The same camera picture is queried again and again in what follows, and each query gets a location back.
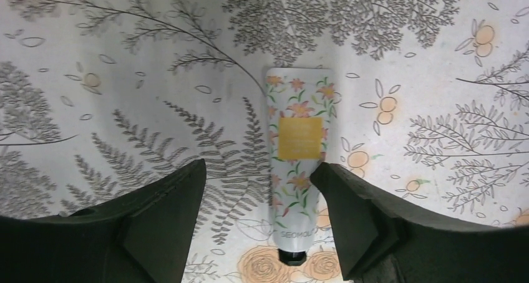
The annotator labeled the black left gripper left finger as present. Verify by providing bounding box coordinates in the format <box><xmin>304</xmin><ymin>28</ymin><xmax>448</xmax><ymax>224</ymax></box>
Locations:
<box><xmin>1</xmin><ymin>159</ymin><xmax>206</xmax><ymax>282</ymax></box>

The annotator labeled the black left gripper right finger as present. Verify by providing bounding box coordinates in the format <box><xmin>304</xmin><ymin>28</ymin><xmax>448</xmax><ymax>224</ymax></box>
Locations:
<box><xmin>310</xmin><ymin>163</ymin><xmax>528</xmax><ymax>282</ymax></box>

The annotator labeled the white cream tube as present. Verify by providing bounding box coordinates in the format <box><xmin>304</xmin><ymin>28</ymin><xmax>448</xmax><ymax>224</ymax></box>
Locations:
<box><xmin>265</xmin><ymin>68</ymin><xmax>336</xmax><ymax>266</ymax></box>

